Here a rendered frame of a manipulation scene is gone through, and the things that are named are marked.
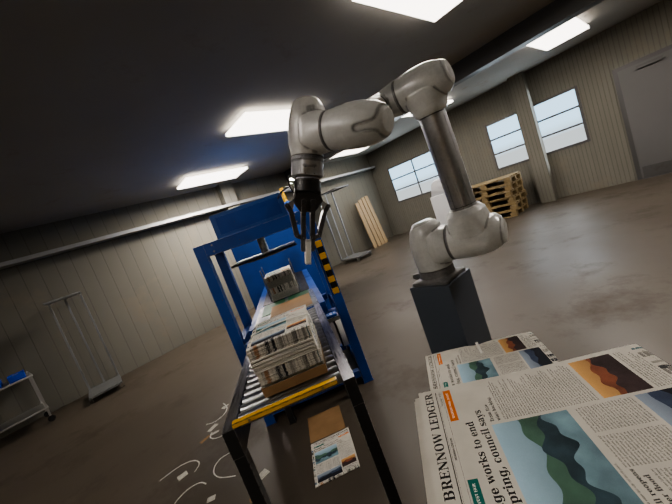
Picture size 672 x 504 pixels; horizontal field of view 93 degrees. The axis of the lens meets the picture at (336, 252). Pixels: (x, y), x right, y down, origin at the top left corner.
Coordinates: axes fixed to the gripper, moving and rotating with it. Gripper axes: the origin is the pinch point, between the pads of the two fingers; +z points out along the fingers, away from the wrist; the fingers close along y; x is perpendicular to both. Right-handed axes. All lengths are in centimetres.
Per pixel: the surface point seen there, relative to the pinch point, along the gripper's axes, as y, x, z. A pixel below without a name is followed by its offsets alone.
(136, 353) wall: -240, 556, 229
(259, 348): -14, 44, 44
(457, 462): 12, -54, 25
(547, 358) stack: 68, -16, 31
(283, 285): 9, 239, 54
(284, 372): -4, 42, 54
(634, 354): 44, -53, 13
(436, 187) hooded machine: 445, 691, -109
